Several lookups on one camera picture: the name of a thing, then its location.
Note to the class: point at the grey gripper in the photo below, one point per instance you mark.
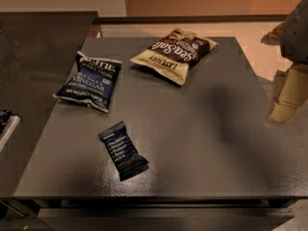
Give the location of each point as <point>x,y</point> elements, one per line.
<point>295,38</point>

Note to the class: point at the dark blue rxbar wrapper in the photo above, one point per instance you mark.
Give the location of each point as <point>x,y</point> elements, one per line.
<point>124,154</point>

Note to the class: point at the tan sea salt chips bag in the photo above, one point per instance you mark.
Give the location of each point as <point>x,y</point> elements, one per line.
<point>173,55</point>

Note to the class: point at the blue kettle chips bag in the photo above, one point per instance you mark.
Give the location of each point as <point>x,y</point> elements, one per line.
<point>93,84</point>

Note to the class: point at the dark side table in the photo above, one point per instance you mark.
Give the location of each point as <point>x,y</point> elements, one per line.
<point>37,51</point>

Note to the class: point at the white tray with dark item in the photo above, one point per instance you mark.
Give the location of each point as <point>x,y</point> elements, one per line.
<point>8,123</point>

